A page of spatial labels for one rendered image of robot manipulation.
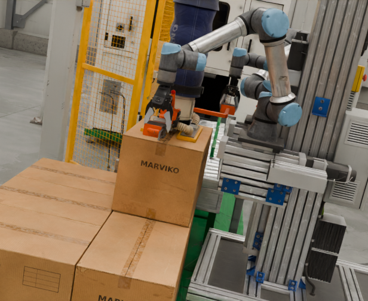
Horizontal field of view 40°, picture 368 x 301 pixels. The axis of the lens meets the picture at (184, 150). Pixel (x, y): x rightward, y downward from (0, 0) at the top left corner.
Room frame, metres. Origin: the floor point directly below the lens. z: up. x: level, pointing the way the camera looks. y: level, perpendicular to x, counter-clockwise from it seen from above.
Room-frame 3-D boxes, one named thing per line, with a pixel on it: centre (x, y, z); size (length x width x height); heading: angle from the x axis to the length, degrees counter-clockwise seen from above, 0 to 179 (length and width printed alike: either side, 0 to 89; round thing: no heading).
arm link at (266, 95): (2.46, -0.37, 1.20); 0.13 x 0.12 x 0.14; 25
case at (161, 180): (2.66, 0.08, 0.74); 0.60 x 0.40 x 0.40; 175
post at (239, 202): (3.56, -0.48, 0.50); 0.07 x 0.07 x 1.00; 87
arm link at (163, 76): (2.08, 0.13, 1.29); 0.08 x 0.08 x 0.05
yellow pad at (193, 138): (2.66, -0.02, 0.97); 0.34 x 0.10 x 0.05; 175
